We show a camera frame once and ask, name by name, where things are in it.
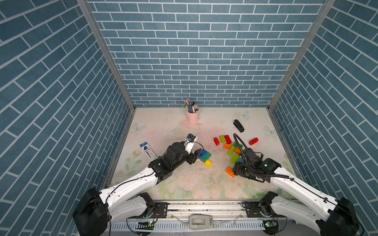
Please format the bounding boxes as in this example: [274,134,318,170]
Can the orange lego brick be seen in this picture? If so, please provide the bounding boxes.
[223,143,232,149]
[234,147,241,154]
[225,167,236,178]

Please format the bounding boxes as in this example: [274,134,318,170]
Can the yellow lego brick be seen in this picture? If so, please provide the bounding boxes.
[204,160,212,167]

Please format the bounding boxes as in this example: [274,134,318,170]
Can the red lego brick top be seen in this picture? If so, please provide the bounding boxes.
[224,135,232,144]

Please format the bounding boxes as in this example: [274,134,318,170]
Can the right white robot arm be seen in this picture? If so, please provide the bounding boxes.
[232,148,363,236]

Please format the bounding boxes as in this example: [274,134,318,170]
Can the pens in cup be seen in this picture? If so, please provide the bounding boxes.
[184,98,196,114]

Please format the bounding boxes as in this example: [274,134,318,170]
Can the lime lego brick middle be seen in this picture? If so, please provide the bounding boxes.
[228,146,236,156]

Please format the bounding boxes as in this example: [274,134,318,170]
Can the small red lego brick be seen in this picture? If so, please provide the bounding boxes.
[214,137,220,146]

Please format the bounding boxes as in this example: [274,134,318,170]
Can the lime lego brick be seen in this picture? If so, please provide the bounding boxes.
[228,146,236,156]
[231,153,240,164]
[219,135,226,143]

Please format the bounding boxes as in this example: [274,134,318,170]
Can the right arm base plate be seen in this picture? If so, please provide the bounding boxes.
[241,201,284,218]

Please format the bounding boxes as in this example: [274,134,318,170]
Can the pink pen cup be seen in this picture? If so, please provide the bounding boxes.
[186,105,200,124]

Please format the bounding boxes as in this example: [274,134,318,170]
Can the white handheld device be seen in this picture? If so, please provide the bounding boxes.
[189,214,214,230]

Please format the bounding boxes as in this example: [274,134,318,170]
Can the dark green lego brick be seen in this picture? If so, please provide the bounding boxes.
[200,152,211,163]

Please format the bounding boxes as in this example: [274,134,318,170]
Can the lime lego brick top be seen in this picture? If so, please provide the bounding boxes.
[219,135,226,143]

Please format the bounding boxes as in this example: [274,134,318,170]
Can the red lego brick bottom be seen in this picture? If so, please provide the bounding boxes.
[249,138,259,146]

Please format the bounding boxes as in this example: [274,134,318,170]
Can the white blue small box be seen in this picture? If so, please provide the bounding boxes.
[140,142,158,161]

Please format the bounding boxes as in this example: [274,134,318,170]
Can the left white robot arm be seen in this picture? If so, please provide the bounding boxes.
[72,134,201,236]

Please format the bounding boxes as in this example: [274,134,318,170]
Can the black stapler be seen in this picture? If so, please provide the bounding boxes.
[233,120,245,133]

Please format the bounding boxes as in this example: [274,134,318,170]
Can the green lego brick right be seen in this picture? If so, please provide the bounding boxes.
[232,142,243,149]

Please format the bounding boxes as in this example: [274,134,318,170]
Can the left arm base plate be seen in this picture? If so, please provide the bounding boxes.
[132,202,168,219]

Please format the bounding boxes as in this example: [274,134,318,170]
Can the lime lego brick lower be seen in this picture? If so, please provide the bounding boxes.
[231,153,240,164]

